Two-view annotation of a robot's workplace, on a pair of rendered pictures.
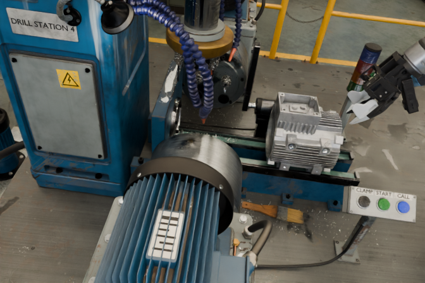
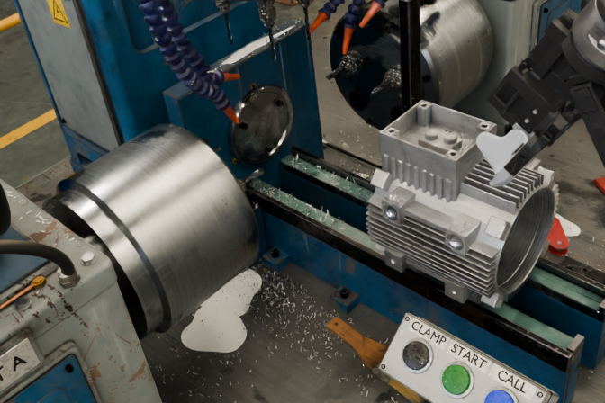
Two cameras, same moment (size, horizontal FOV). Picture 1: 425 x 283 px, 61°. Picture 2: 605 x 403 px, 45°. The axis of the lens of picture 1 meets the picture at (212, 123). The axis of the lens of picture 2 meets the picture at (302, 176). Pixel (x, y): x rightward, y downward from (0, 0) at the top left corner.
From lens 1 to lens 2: 0.74 m
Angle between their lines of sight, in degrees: 36
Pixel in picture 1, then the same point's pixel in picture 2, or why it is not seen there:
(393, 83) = (561, 94)
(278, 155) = (375, 228)
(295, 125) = (413, 171)
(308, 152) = (430, 239)
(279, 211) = not seen: hidden behind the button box
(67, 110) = (69, 63)
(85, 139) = (96, 116)
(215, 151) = (179, 159)
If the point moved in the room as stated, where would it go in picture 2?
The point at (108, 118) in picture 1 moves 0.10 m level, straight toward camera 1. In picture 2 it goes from (108, 84) to (72, 116)
